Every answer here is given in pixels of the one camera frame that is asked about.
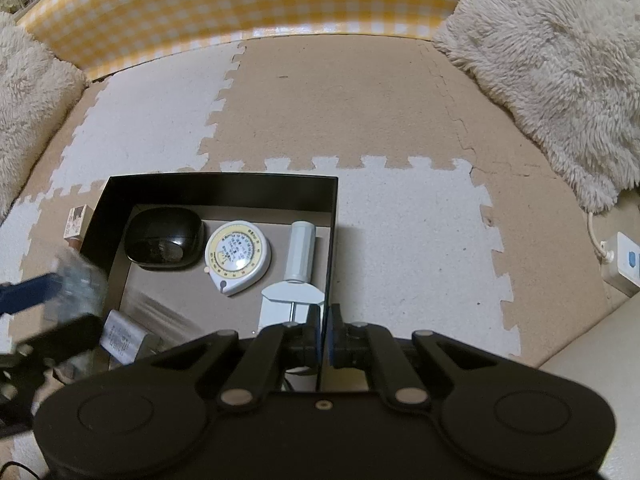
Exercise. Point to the white power strip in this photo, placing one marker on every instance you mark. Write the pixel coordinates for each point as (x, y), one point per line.
(625, 265)

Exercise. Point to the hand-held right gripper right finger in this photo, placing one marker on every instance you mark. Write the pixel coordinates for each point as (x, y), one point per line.
(332, 342)

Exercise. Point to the brown block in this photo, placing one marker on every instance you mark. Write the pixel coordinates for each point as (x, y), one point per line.
(76, 244)

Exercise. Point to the black cardboard box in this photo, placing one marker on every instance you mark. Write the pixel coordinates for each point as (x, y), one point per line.
(220, 190)

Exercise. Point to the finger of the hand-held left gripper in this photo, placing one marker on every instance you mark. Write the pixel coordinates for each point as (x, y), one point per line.
(65, 335)
(27, 292)

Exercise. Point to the white clamp bracket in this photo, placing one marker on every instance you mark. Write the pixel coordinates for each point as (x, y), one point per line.
(282, 305)

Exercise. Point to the white yellow tape measure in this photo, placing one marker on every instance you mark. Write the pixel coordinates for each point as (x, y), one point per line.
(237, 255)

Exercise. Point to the white foam mat tile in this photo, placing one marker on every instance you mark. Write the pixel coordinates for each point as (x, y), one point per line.
(150, 125)
(415, 240)

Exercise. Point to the small box with brown label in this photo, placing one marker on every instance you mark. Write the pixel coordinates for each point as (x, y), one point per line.
(77, 222)

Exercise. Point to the white plastic cylinder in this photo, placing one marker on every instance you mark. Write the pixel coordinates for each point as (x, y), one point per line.
(300, 252)

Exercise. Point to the beige foam mat tile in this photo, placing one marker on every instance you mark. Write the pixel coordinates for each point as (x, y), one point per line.
(340, 105)
(540, 240)

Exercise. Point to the cream cushion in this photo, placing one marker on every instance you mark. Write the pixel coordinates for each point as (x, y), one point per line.
(605, 360)

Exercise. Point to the silver grey pouch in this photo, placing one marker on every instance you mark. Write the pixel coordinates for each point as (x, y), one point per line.
(122, 337)

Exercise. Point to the yellow checkered sofa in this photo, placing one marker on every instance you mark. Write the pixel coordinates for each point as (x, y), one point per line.
(240, 0)

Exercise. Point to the clear plastic bag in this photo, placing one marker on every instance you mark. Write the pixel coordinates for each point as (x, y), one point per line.
(80, 280)

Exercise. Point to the cream fluffy blanket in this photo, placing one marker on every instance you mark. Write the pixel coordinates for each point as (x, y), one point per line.
(555, 60)
(30, 105)

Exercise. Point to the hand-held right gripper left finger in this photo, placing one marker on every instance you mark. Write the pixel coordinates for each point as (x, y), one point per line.
(315, 342)

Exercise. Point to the glossy black oval case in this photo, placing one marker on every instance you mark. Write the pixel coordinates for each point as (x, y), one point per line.
(162, 240)

